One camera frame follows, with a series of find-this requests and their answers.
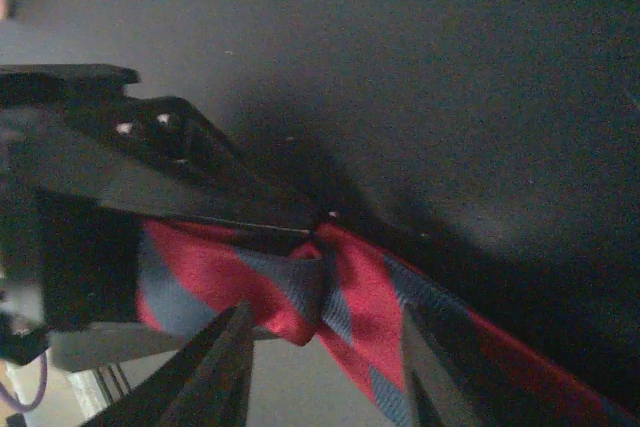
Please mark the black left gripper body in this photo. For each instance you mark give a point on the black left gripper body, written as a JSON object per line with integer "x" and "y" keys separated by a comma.
{"x": 70, "y": 260}

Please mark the red navy striped tie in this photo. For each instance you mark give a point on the red navy striped tie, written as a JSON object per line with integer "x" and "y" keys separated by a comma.
{"x": 351, "y": 295}

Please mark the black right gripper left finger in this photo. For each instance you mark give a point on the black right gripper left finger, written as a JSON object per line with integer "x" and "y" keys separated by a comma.
{"x": 206, "y": 383}

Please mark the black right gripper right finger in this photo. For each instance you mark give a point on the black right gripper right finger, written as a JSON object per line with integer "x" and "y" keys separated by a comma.
{"x": 438, "y": 375}

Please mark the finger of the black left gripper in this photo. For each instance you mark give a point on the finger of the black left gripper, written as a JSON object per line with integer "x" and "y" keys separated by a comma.
{"x": 110, "y": 343}
{"x": 72, "y": 129}

